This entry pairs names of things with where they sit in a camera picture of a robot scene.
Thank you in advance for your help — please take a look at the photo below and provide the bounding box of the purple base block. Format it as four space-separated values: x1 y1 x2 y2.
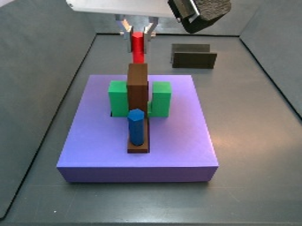
56 75 218 183

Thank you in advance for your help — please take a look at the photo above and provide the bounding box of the brown upright board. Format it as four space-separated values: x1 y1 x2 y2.
126 64 148 154

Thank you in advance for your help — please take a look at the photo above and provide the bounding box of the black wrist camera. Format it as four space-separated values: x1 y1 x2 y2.
167 0 231 34

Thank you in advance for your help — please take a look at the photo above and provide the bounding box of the black angled holder bracket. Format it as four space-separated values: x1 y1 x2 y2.
171 43 217 69

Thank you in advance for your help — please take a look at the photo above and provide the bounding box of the blue hexagonal peg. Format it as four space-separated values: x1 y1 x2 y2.
127 109 144 146

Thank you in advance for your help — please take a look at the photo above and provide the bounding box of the green U-shaped block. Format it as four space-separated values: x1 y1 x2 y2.
107 80 172 117

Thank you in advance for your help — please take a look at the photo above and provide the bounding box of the red hexagonal peg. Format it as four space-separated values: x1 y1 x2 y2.
132 32 144 64

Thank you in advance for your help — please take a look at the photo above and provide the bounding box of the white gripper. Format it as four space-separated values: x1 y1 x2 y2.
66 0 174 53

